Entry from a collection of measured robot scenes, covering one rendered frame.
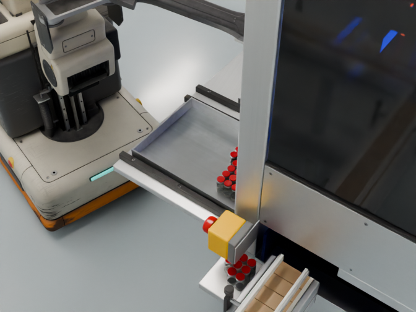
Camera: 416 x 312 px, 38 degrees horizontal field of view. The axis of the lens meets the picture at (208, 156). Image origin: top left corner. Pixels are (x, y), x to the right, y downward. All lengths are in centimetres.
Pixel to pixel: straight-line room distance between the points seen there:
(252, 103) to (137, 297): 144
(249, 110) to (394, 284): 44
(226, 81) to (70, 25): 58
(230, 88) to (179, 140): 27
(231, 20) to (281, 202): 52
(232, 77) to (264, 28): 90
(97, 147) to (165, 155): 92
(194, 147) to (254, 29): 71
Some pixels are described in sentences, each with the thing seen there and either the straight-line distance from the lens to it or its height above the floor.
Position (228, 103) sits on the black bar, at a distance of 176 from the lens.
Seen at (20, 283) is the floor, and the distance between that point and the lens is 253.
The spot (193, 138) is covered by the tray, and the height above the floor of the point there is 88.
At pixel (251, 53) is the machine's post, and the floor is 145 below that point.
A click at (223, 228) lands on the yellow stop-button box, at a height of 103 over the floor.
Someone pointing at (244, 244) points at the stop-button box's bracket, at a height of 100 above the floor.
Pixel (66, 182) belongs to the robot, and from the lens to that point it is 243.
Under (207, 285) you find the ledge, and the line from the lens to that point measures 139.
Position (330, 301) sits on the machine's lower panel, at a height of 88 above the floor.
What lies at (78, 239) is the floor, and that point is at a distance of 259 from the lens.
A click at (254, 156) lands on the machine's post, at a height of 121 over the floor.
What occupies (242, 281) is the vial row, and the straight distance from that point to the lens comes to 136.
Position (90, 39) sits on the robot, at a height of 83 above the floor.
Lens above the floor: 208
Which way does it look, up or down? 47 degrees down
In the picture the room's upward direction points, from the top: straight up
